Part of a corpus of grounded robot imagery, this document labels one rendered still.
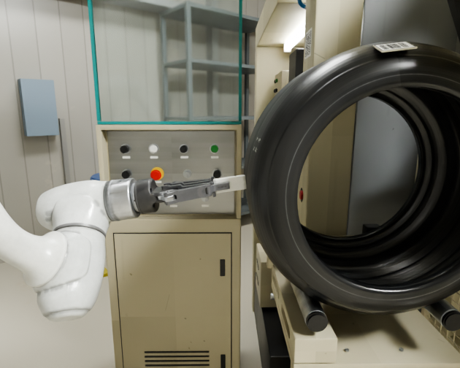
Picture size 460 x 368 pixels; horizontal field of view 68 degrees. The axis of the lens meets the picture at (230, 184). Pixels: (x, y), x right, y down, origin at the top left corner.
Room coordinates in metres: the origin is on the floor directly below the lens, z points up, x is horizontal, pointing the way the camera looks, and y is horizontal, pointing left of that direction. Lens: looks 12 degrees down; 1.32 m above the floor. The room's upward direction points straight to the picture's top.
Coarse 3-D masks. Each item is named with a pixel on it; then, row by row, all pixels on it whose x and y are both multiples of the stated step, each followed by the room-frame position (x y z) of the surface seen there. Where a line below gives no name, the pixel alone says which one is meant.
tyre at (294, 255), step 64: (320, 64) 0.68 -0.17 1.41; (384, 64) 0.62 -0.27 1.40; (448, 64) 0.62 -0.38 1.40; (256, 128) 0.77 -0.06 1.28; (320, 128) 0.61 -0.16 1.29; (448, 128) 0.86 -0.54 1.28; (256, 192) 0.64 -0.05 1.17; (448, 192) 0.85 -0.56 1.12; (320, 256) 0.86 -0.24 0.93; (384, 256) 0.86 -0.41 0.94; (448, 256) 0.74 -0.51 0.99
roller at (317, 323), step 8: (296, 288) 0.73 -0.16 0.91; (296, 296) 0.71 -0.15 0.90; (304, 296) 0.68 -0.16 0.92; (304, 304) 0.66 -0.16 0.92; (312, 304) 0.65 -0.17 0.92; (320, 304) 0.66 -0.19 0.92; (304, 312) 0.64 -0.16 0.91; (312, 312) 0.63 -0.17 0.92; (320, 312) 0.62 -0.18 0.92; (304, 320) 0.63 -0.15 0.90; (312, 320) 0.62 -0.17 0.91; (320, 320) 0.62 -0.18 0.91; (312, 328) 0.62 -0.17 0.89; (320, 328) 0.62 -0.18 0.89
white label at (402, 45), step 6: (396, 42) 0.65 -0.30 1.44; (402, 42) 0.64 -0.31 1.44; (408, 42) 0.64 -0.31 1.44; (378, 48) 0.63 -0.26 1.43; (384, 48) 0.62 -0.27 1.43; (390, 48) 0.62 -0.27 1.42; (396, 48) 0.62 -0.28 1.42; (402, 48) 0.61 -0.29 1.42; (408, 48) 0.61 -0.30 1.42; (414, 48) 0.61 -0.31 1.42
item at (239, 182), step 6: (216, 180) 0.72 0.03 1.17; (222, 180) 0.72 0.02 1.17; (228, 180) 0.72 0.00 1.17; (234, 180) 0.72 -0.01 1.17; (240, 180) 0.72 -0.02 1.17; (234, 186) 0.72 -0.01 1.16; (240, 186) 0.72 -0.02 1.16; (246, 186) 0.72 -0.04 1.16; (216, 192) 0.72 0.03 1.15; (222, 192) 0.72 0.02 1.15
